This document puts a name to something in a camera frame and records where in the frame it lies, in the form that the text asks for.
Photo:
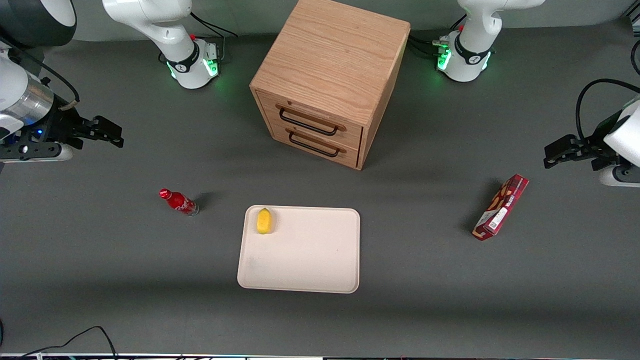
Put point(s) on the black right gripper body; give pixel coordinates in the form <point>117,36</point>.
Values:
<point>59,125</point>

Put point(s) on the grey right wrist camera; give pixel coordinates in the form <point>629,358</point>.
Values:
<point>35,152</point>

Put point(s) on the red cookie box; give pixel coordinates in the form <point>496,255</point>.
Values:
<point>500,207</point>

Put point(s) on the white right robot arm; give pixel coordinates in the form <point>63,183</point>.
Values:
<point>170,30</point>

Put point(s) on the red coke bottle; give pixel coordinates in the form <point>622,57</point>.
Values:
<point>180,202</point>

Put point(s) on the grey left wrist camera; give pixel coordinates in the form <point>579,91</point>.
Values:
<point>622,176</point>

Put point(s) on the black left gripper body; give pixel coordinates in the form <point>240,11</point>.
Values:
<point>596,140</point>

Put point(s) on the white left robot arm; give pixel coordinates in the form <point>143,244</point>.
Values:
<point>472,50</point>

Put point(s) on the yellow lemon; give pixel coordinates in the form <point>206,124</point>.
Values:
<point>264,221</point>

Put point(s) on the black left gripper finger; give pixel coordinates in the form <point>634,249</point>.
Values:
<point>562,145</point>
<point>567,159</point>

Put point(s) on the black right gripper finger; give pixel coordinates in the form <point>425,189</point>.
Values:
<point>102,141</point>
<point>107,127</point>

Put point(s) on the wooden drawer cabinet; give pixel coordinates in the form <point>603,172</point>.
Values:
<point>332,65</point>

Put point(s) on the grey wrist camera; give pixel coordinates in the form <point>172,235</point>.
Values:
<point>622,176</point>
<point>35,152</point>

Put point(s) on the beige plastic tray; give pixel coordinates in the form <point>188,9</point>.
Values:
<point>300,250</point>

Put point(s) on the wooden drawer front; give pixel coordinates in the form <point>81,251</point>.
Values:
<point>320,150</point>
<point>312,117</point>

